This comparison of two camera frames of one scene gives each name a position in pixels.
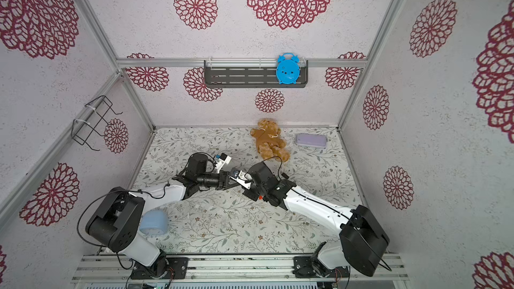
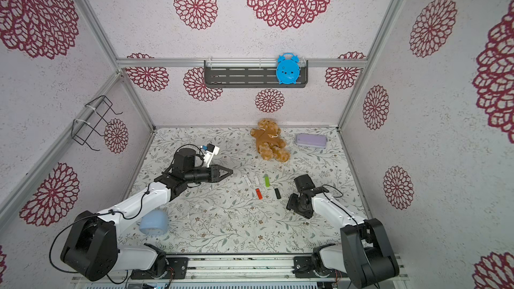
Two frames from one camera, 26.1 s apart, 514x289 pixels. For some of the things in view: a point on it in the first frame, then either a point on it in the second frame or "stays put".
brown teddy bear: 268,142 stays put
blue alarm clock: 288,68 stays put
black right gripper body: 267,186 -> 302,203
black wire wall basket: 81,131 stays put
